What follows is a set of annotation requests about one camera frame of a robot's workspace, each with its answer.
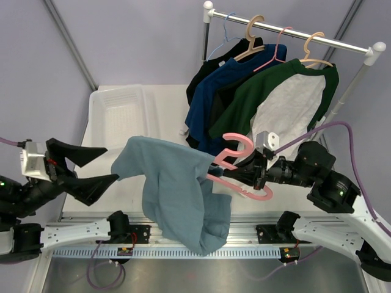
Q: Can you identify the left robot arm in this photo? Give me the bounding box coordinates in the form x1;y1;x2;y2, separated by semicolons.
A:
1;138;131;264

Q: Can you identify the light blue wire hanger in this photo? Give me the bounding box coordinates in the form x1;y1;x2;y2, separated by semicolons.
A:
206;12;241;61

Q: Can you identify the right small circuit board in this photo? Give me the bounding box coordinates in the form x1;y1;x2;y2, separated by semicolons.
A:
280;247;301;263

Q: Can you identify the green and white raglan shirt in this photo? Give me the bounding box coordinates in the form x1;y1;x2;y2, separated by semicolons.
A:
209;59;339;143

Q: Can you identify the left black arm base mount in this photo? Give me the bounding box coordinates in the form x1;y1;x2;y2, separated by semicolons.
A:
107;225;151;244

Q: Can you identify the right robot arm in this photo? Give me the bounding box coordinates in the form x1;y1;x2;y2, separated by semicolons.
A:
222;141;390;282

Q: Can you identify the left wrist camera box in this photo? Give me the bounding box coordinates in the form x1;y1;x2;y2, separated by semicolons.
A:
20;141;49;181

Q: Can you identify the pink plastic hanger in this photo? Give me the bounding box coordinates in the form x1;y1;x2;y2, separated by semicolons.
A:
206;132;273;201

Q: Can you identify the purple cable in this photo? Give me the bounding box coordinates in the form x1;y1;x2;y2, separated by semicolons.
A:
273;121;391;239
0;136;25;147

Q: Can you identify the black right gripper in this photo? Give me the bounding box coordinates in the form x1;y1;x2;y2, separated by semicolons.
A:
224;147;316;190

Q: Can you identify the black t-shirt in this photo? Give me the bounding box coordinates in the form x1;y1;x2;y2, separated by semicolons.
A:
186;38;270;112
186;77;246;155

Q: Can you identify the black t-shirt middle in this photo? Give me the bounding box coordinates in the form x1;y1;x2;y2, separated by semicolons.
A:
186;77;246;155

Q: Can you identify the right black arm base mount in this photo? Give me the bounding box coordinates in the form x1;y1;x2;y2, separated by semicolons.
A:
255;224;296;244

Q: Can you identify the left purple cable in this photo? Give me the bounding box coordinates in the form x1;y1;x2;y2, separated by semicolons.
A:
0;136;25;147

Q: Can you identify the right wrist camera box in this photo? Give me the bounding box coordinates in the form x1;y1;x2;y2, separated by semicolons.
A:
255;131;280;152

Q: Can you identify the left small circuit board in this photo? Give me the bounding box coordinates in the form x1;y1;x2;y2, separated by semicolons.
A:
117;247;134;257

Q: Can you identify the beige wooden hanger left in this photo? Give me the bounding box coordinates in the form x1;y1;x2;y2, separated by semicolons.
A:
233;14;266;62

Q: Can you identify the white metal clothes rack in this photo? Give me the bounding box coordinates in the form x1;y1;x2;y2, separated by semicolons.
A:
201;1;386;124

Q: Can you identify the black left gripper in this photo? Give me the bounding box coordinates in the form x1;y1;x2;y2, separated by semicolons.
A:
8;139;120;220

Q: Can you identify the small circuit board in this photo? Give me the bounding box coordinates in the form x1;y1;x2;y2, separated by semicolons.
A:
117;247;134;257
280;247;301;263

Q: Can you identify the black t-shirt back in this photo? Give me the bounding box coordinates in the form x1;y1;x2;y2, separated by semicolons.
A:
186;38;270;112

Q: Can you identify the beige wooden hanger right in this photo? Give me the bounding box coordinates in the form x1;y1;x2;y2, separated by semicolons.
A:
299;31;334;69

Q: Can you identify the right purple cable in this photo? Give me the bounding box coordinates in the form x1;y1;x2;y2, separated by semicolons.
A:
273;121;391;239

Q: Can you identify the aluminium rail frame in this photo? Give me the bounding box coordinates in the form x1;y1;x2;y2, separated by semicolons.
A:
57;210;367;248

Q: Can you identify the beige wooden hanger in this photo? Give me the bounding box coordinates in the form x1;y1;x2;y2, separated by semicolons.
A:
233;14;266;62
299;31;334;69

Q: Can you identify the light blue t-shirt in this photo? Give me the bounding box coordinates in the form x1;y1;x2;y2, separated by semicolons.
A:
111;136;232;256

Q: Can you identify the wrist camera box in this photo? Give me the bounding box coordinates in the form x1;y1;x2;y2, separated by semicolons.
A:
255;131;280;152
20;141;49;181

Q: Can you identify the white perforated cable duct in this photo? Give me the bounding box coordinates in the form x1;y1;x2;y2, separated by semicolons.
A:
53;245;280;259

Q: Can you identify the pink wire hanger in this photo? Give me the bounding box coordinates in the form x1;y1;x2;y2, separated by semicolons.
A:
253;26;292;73

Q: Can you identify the white plastic basket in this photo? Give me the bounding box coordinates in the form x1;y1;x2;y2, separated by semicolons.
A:
88;85;160;152

